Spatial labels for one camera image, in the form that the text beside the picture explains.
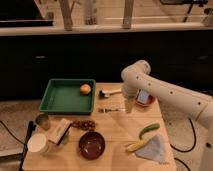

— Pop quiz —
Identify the white cup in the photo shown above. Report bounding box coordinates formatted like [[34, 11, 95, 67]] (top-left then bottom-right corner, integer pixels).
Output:
[[27, 133, 48, 154]]

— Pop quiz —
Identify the tan block with black edge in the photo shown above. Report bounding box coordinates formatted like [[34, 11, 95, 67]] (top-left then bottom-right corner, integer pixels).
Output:
[[48, 119, 71, 145]]

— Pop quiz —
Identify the black cable right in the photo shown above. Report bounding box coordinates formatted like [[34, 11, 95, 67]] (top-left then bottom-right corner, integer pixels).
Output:
[[170, 118, 198, 171]]

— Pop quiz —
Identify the white handled dish brush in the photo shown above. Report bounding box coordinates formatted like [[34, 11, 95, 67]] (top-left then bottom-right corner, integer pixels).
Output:
[[99, 89, 121, 98]]

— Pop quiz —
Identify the green cucumber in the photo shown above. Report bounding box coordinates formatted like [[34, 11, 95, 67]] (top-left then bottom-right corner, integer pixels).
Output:
[[139, 123, 160, 139]]

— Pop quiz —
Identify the orange bowl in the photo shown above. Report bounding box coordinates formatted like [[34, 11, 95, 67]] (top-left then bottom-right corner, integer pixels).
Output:
[[136, 95, 155, 107]]

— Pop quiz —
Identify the purple bowl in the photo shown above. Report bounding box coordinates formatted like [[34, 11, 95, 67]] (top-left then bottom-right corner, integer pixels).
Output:
[[78, 132, 105, 160]]

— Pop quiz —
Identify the brown grape bunch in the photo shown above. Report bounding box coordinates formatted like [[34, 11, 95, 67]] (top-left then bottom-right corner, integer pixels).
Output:
[[72, 120, 96, 131]]

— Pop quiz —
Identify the black cable left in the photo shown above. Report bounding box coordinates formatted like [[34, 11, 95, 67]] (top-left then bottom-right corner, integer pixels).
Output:
[[0, 119, 37, 171]]

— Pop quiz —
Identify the grey blue cloth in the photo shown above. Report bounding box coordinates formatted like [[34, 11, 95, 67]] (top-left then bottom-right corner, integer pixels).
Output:
[[135, 134, 166, 164]]

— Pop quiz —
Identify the silver fork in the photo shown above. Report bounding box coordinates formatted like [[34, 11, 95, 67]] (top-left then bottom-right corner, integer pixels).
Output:
[[98, 108, 125, 113]]

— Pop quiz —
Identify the blue sponge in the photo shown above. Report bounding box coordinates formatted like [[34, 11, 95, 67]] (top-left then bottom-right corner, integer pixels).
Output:
[[137, 90, 149, 104]]

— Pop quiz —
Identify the green plastic tray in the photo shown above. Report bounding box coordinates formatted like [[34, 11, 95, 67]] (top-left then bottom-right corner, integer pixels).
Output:
[[39, 79, 96, 115]]

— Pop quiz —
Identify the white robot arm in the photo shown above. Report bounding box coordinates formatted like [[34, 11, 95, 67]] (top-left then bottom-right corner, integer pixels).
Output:
[[121, 60, 213, 171]]

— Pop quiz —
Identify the black cable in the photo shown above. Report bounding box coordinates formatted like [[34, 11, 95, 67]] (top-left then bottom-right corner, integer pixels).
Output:
[[170, 118, 198, 171], [0, 119, 37, 171]]

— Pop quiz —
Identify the orange fruit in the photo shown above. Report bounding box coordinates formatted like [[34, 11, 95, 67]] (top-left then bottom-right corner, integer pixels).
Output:
[[80, 84, 91, 95]]

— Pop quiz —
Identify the small metal cup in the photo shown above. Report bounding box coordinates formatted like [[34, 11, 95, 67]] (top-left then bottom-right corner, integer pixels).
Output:
[[35, 114, 50, 130]]

